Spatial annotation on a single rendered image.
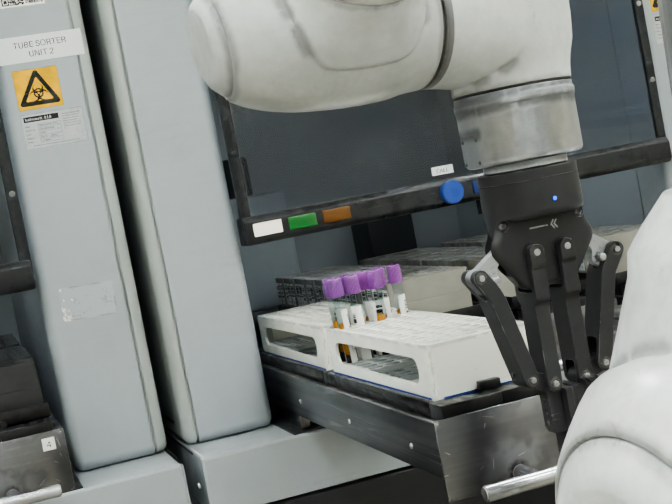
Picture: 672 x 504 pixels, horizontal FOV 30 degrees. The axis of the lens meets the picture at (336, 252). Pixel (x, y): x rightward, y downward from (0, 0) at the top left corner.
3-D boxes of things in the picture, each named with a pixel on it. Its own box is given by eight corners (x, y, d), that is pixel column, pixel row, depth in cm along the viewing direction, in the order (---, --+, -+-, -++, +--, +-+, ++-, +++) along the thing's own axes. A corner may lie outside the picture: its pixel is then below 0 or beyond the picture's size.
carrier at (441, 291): (469, 311, 165) (461, 266, 164) (475, 311, 163) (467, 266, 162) (387, 329, 161) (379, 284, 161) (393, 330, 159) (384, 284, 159)
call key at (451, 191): (441, 205, 160) (437, 182, 160) (462, 201, 161) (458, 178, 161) (444, 205, 159) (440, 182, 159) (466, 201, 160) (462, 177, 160)
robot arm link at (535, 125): (433, 107, 97) (447, 182, 97) (482, 92, 88) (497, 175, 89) (538, 89, 100) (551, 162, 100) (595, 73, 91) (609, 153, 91)
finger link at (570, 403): (574, 385, 94) (565, 387, 94) (590, 476, 94) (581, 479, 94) (555, 381, 97) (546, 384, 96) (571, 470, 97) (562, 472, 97)
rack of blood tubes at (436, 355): (334, 384, 137) (323, 328, 136) (418, 363, 140) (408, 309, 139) (438, 416, 108) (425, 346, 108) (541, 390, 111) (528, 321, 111)
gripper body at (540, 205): (552, 159, 99) (572, 274, 100) (454, 178, 97) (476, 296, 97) (599, 151, 92) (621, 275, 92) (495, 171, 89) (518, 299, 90)
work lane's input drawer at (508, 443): (254, 411, 170) (241, 346, 169) (349, 388, 174) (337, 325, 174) (469, 516, 100) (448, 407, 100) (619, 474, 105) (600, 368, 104)
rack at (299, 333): (264, 361, 167) (255, 315, 166) (335, 345, 170) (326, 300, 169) (330, 382, 138) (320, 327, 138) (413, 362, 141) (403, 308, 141)
